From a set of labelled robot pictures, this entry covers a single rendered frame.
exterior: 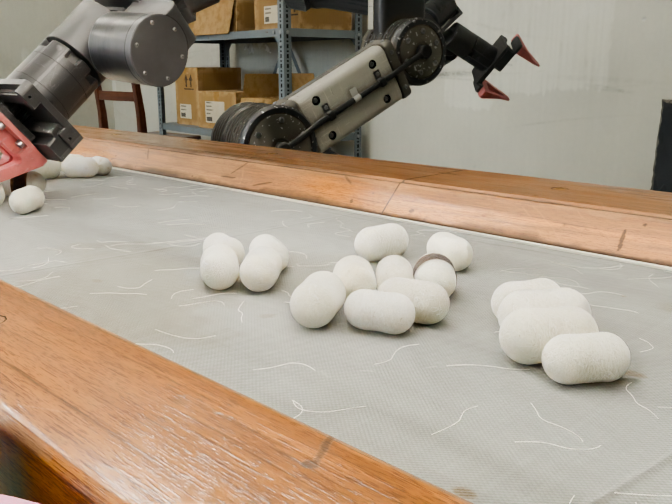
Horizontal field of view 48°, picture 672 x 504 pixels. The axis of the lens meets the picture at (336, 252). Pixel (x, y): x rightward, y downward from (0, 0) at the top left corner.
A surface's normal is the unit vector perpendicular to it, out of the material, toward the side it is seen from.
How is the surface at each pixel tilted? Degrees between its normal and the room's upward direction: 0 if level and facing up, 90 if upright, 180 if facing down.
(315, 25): 91
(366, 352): 0
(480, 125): 90
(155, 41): 95
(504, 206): 45
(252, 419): 0
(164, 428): 0
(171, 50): 95
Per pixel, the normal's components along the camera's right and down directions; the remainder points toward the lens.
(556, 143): -0.76, 0.15
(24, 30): 0.65, 0.18
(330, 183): -0.50, -0.56
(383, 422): 0.00, -0.97
